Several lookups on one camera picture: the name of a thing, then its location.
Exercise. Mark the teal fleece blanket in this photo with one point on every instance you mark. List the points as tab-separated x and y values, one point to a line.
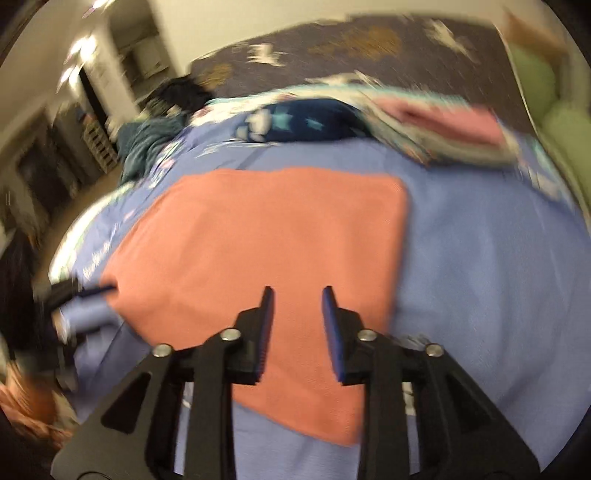
145	143

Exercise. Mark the floral folded blanket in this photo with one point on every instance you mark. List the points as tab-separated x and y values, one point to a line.
415	138

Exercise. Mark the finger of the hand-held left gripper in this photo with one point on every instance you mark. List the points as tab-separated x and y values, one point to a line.
92	291

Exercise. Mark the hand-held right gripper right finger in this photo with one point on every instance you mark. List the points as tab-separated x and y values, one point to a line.
331	337

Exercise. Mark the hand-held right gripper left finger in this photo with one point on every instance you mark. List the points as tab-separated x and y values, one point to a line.
263	332

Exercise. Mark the white storage rack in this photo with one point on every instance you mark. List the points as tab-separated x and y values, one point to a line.
101	145

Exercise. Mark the blue patterned bed sheet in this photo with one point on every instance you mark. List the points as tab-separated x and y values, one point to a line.
475	286

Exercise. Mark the white floral quilt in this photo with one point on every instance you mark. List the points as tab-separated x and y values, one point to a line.
277	99

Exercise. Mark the green pillow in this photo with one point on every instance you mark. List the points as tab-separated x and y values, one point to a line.
570	143
533	78

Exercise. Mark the orange bear print shirt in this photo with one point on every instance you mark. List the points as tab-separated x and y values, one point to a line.
258	240

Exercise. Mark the navy star print blanket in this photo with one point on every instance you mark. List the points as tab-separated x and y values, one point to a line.
304	121

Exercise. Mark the dark clothes pile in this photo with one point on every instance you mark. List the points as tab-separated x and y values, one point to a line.
178	97

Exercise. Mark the pink folded garment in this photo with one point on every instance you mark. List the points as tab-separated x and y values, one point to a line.
443	124

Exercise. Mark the tan pillow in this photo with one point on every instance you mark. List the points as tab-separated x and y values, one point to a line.
531	27

